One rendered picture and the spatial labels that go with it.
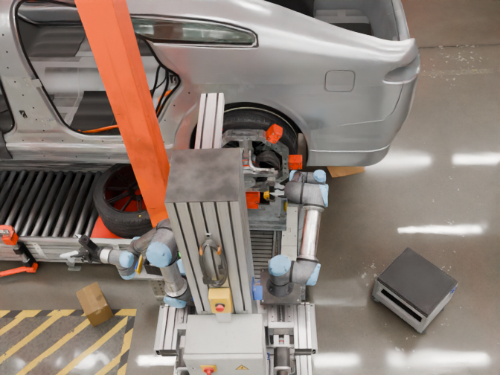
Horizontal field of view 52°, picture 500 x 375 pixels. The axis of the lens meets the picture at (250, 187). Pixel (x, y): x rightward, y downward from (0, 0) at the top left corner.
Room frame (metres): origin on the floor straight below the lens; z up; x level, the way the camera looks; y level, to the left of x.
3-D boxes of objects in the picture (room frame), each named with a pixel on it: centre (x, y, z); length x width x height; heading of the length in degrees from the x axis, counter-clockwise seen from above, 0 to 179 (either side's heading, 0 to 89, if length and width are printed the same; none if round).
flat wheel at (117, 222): (2.55, 0.84, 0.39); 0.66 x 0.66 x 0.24
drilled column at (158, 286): (1.87, 0.69, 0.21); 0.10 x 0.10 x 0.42; 82
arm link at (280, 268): (1.43, -0.12, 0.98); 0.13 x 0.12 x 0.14; 74
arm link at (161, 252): (1.35, 0.42, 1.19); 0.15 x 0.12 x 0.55; 161
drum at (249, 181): (2.29, 0.01, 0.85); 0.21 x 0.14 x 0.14; 172
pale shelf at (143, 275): (1.86, 0.66, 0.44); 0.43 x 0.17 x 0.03; 82
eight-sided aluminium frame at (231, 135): (2.36, 0.00, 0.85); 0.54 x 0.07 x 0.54; 82
